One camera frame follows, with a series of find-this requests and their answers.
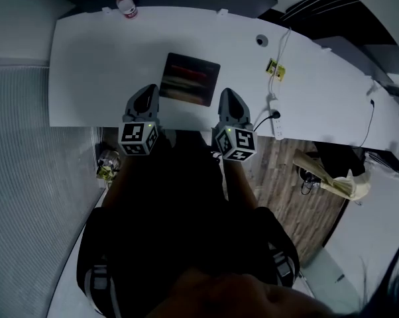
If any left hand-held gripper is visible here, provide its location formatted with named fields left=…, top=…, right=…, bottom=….
left=118, top=84, right=160, bottom=157

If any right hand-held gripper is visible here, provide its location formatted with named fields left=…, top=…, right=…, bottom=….
left=213, top=88, right=257, bottom=162

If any person's right forearm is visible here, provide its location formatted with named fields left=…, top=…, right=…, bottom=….
left=224, top=159, right=260, bottom=210

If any person's left forearm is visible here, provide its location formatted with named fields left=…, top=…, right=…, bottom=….
left=101, top=152, right=144, bottom=211

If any white power strip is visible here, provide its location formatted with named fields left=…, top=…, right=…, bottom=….
left=267, top=97, right=285, bottom=141

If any clear water bottle red cap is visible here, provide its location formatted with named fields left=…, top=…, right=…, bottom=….
left=115, top=0, right=139, bottom=20

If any person's black clothing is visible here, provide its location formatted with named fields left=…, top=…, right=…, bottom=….
left=76, top=129, right=302, bottom=318

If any cream jacket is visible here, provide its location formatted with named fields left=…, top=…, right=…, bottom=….
left=292, top=148, right=372, bottom=201

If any white venetian blind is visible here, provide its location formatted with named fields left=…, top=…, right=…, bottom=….
left=0, top=65, right=103, bottom=318

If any black white bag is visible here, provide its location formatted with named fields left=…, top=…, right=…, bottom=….
left=365, top=150, right=399, bottom=180

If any person's head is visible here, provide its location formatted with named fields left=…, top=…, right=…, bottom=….
left=146, top=266, right=339, bottom=318

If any frosted glass panel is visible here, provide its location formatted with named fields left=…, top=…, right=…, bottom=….
left=298, top=246, right=363, bottom=311

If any thin white cable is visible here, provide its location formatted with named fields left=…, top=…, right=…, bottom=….
left=267, top=26, right=292, bottom=102

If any black power cable with plug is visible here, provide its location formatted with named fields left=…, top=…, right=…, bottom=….
left=252, top=110, right=282, bottom=134

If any black looped cable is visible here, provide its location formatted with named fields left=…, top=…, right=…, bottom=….
left=300, top=170, right=319, bottom=195

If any thin black cable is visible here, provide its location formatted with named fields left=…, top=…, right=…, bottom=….
left=358, top=98, right=376, bottom=148

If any grey shoulder strap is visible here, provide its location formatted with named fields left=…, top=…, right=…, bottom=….
left=268, top=242, right=295, bottom=288
left=85, top=263, right=114, bottom=314

